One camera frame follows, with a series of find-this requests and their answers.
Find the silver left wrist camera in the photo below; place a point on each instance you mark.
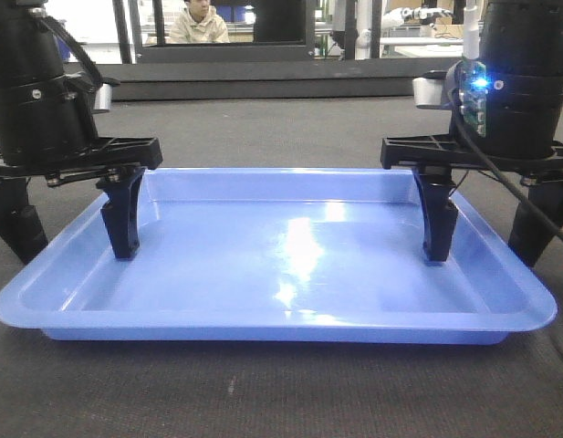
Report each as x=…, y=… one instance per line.
x=103, y=97

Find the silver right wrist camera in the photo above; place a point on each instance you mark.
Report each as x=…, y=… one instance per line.
x=432, y=93

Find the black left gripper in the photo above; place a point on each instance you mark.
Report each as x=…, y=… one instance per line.
x=119, y=162

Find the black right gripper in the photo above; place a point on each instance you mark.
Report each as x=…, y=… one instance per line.
x=529, y=237

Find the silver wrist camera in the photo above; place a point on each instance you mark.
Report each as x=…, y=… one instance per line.
x=432, y=93
x=103, y=97

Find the person in beige hoodie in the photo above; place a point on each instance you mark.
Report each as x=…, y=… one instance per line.
x=199, y=23

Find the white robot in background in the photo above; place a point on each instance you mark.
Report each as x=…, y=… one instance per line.
x=367, y=25

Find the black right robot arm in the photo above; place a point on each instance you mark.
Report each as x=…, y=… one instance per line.
x=505, y=96

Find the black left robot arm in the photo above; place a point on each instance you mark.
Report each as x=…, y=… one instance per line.
x=47, y=87

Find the light blue plastic tray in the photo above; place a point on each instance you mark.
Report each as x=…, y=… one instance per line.
x=278, y=254

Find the green circuit board with LED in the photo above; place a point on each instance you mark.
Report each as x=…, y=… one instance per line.
x=474, y=84

